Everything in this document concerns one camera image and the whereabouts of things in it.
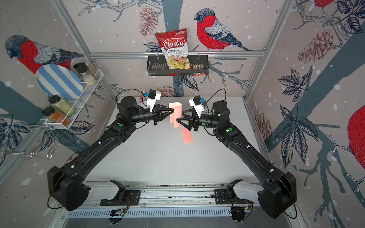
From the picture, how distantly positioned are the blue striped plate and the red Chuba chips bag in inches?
21.1

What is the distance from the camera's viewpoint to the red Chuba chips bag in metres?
0.80

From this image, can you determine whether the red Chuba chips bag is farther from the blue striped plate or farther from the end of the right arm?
the blue striped plate

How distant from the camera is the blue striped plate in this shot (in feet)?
2.18

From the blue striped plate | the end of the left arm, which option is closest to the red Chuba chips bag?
the end of the left arm
